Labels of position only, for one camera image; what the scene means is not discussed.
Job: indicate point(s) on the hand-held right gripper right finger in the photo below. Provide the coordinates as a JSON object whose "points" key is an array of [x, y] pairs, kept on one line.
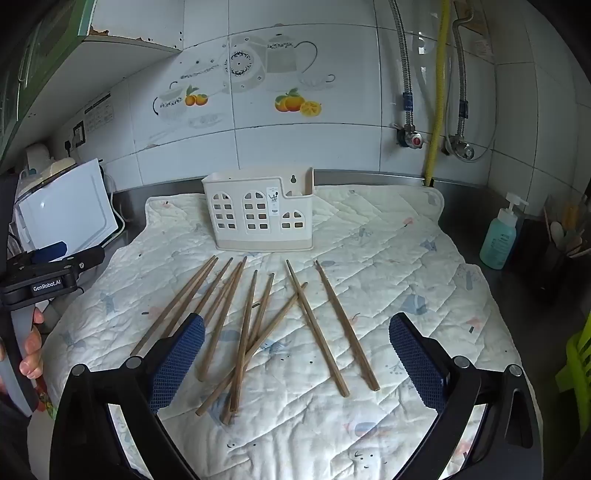
{"points": [[415, 360]]}

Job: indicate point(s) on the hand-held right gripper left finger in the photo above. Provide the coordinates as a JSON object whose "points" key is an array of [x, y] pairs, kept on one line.
{"points": [[180, 364]]}

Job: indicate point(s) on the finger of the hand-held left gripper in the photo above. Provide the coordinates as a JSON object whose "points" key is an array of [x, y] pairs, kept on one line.
{"points": [[51, 251], [87, 261]]}

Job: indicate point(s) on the pile of wooden chopsticks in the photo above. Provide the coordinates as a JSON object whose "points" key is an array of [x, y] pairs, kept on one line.
{"points": [[350, 332]]}

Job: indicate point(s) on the white plastic utensil holder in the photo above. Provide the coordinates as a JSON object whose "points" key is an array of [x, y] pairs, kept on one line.
{"points": [[231, 221]]}

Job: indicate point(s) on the person's left hand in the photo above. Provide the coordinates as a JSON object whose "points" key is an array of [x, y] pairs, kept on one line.
{"points": [[32, 355]]}

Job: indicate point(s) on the white countertop appliance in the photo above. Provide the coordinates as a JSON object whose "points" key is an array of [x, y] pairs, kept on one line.
{"points": [[69, 212]]}

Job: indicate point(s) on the white packet in plastic bag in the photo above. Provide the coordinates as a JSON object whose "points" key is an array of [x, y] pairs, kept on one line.
{"points": [[60, 167]]}

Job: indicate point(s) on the white round appliance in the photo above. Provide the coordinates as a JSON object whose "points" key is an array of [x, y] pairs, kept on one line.
{"points": [[37, 157]]}

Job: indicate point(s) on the white quilted mat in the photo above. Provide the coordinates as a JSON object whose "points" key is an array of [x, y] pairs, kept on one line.
{"points": [[392, 258]]}

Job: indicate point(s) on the teal soap pump bottle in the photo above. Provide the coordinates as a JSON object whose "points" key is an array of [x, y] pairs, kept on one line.
{"points": [[498, 244]]}

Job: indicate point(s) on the green plastic basket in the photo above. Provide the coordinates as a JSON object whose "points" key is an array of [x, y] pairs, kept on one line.
{"points": [[577, 360]]}

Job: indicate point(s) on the metal water valve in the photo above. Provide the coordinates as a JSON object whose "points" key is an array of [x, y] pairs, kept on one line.
{"points": [[464, 150]]}

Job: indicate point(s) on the wall socket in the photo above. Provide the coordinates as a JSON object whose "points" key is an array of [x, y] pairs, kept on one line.
{"points": [[79, 134]]}

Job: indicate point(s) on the printed wall label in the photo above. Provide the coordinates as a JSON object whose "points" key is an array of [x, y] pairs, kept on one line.
{"points": [[99, 113]]}

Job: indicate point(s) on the green wall cabinet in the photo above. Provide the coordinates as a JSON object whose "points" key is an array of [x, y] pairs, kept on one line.
{"points": [[46, 46]]}

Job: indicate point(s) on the small white wall sticker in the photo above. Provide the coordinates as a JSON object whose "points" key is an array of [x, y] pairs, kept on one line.
{"points": [[482, 48]]}

